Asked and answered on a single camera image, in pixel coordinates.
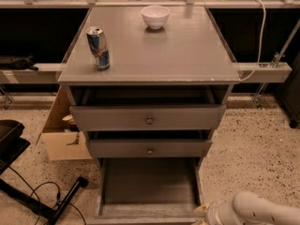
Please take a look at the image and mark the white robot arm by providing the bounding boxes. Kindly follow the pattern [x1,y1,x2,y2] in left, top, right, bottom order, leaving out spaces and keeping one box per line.
[191,191,300,225]

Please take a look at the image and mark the grey middle drawer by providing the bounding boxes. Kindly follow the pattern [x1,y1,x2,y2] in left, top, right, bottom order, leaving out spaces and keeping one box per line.
[87,140,212,158]

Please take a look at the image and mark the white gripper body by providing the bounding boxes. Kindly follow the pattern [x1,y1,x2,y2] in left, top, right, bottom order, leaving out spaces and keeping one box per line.
[205,202,234,225]

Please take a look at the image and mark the white hanging cable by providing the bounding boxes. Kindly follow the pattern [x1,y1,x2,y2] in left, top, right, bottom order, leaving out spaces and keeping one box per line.
[239,0,267,83]

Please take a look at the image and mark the black chair base stand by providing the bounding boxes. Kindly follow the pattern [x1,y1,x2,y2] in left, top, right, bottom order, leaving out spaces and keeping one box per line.
[0,119,89,225]

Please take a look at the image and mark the white ceramic bowl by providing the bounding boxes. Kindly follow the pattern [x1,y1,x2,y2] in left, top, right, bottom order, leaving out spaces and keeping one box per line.
[141,6,171,29]

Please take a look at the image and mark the grey top drawer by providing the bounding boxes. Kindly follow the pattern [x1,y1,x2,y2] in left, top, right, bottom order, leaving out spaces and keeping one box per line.
[70,105,226,131]

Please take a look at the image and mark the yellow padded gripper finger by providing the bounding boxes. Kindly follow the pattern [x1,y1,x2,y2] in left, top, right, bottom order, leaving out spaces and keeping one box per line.
[192,204,208,225]

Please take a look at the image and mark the grey drawer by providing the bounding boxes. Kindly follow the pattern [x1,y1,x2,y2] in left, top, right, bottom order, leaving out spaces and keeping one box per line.
[87,140,212,158]
[87,157,203,225]
[70,105,226,131]

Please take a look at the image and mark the black floor cable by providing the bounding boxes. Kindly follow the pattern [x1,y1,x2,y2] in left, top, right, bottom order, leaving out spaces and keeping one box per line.
[7,166,87,225]

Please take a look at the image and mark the blue silver energy drink can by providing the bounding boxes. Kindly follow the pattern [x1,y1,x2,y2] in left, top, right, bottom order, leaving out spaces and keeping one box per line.
[86,26,110,70]

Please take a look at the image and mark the metal diagonal support rod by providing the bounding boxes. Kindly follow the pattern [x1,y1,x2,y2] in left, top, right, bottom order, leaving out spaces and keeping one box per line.
[253,19,300,110]

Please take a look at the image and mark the black bag on ledge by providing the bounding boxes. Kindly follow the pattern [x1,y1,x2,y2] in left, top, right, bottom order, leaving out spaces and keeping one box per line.
[0,55,38,71]

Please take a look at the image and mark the grey wooden drawer cabinet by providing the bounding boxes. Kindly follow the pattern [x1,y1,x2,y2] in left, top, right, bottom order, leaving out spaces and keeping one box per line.
[58,6,239,146]

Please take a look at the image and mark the grey bottom drawer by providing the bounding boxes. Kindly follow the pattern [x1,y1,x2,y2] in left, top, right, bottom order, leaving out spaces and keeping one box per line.
[87,157,203,225]

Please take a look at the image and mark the open cardboard box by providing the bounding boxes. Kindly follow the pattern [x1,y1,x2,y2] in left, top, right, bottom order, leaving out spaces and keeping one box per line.
[41,87,91,160]

